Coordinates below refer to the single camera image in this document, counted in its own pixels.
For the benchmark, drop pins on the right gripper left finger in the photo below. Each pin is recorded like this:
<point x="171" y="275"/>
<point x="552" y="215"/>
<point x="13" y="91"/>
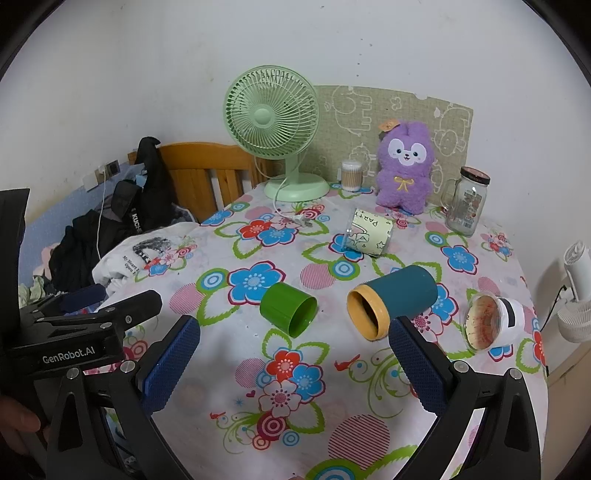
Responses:
<point x="102" y="426"/>

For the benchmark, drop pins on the white cup with red interior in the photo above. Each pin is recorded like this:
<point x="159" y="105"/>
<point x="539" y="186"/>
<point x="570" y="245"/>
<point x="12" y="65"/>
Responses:
<point x="493" y="321"/>

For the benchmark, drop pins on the clear patterned party cup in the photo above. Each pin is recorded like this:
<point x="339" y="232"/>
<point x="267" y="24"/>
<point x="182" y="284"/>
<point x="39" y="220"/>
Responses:
<point x="368" y="233"/>

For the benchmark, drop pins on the person's left hand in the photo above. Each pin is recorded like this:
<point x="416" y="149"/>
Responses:
<point x="14" y="420"/>

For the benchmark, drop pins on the black bag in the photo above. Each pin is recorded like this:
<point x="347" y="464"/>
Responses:
<point x="134" y="208"/>

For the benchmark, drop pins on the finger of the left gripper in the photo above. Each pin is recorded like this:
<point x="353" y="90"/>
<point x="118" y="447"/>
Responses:
<point x="82" y="301"/>

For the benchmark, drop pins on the white small fan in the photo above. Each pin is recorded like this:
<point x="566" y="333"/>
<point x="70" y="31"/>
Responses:
<point x="574" y="316"/>

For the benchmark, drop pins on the wooden headboard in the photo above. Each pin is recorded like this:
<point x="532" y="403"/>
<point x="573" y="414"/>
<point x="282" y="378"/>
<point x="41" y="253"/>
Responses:
<point x="198" y="176"/>

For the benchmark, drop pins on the floral tablecloth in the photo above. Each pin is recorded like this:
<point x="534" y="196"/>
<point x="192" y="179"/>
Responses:
<point x="254" y="403"/>

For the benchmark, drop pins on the teal cup with yellow rim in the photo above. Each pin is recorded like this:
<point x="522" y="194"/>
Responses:
<point x="406" y="292"/>

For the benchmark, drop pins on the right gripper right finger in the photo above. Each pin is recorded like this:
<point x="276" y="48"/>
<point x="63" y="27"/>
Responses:
<point x="506" y="445"/>

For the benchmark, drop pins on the purple plush toy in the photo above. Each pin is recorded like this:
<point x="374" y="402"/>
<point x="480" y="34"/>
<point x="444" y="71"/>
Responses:
<point x="406" y="157"/>

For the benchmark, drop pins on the cotton swab container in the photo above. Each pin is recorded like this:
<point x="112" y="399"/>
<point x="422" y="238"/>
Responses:
<point x="351" y="175"/>

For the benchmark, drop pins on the green plastic cup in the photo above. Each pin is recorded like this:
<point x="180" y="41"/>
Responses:
<point x="289" y="309"/>

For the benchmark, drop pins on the glass mason jar mug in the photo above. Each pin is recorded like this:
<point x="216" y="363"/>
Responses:
<point x="463" y="200"/>

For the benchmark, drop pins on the green desk fan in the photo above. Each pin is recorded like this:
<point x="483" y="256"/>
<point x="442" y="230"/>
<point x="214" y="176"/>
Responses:
<point x="272" y="113"/>

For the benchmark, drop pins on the green elephant pattern mat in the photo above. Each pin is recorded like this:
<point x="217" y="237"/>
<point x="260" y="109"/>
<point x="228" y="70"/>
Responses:
<point x="350" y="120"/>

